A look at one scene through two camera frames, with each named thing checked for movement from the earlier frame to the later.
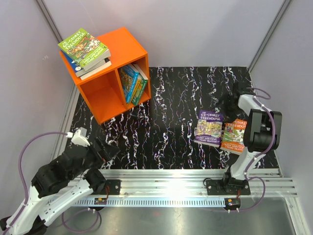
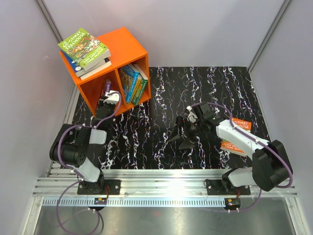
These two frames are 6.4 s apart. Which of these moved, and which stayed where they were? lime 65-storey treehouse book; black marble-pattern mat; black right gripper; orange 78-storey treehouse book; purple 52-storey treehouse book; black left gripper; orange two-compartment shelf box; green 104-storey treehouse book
Moved: purple 52-storey treehouse book; black left gripper; black right gripper
Stayed: orange two-compartment shelf box; black marble-pattern mat; green 104-storey treehouse book; orange 78-storey treehouse book; lime 65-storey treehouse book
